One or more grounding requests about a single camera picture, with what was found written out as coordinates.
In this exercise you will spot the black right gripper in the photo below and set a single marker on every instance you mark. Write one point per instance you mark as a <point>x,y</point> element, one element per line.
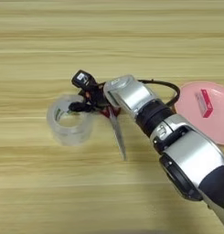
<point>96,96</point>

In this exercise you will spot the clear tape roll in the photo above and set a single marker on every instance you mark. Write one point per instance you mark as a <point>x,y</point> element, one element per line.
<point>55,128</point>

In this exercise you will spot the small red box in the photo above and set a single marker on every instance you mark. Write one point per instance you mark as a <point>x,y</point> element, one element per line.
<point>206,105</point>

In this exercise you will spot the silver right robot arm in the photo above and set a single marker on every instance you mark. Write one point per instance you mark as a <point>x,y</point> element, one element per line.
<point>189,152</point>

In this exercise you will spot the small black box white label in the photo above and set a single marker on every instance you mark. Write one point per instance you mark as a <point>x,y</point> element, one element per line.
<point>83,77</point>

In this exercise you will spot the pink round plate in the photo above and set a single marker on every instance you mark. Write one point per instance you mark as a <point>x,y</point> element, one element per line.
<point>189,122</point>

